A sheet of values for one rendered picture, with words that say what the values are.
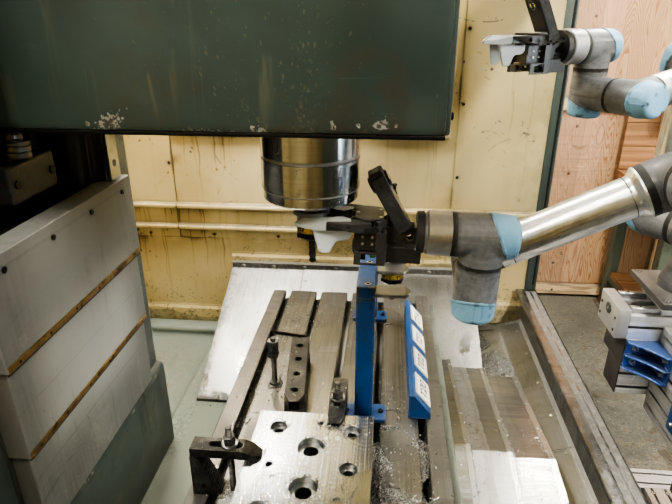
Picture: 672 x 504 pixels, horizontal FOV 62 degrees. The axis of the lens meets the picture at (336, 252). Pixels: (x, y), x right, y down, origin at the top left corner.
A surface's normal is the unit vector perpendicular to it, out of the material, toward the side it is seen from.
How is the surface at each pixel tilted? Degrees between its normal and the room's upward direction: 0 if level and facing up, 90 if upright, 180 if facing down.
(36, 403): 90
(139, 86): 90
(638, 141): 90
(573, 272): 90
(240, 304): 24
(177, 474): 0
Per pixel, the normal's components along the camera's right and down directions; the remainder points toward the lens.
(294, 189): -0.30, 0.37
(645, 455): 0.00, -0.92
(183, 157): -0.09, 0.39
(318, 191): 0.15, 0.39
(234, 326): -0.01, -0.65
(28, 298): 1.00, 0.04
